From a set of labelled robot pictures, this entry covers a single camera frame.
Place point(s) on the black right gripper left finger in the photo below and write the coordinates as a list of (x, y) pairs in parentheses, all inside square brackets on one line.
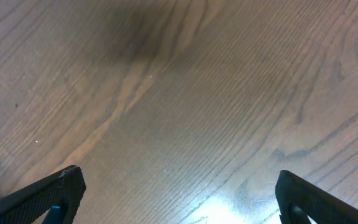
[(57, 195)]

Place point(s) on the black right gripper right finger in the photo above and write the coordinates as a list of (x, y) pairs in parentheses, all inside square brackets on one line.
[(302, 202)]

